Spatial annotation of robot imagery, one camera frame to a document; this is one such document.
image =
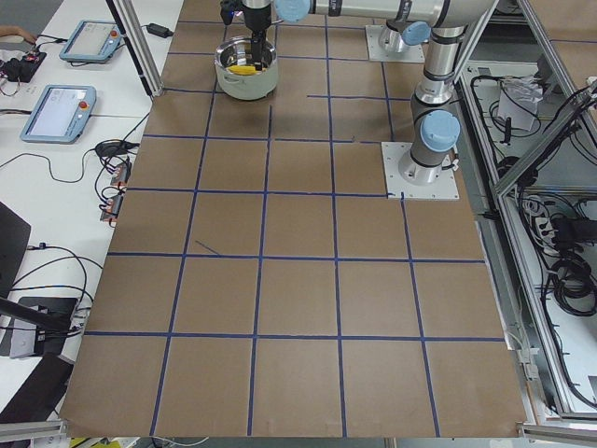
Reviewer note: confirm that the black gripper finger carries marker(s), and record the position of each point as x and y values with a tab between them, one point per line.
257	44

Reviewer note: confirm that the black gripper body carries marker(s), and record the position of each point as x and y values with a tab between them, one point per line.
256	20

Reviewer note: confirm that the pale green cooking pot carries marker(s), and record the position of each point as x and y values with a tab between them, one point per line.
237	51

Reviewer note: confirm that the yellow corn cob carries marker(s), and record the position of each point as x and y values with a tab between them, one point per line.
245	70

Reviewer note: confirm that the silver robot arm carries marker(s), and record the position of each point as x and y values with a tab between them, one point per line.
443	23
399	36

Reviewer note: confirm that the black power adapter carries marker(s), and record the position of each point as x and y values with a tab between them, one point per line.
159	30

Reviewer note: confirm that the far teach pendant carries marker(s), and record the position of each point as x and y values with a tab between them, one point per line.
91	42

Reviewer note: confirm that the teach pendant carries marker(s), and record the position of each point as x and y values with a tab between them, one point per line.
60	114
91	42

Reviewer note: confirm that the near teach pendant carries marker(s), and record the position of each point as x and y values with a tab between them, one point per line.
60	114

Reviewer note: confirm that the grey usb hub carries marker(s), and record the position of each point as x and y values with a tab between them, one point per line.
112	195

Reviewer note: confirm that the black monitor stand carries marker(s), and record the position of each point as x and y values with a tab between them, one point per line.
37	326

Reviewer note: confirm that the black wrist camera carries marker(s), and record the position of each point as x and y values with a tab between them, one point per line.
228	9

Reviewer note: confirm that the aluminium frame post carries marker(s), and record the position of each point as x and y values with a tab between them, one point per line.
130	28

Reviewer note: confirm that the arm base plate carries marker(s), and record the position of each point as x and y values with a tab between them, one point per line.
407	180
376	54

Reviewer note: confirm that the aluminium side frame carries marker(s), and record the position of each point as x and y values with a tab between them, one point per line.
530	89

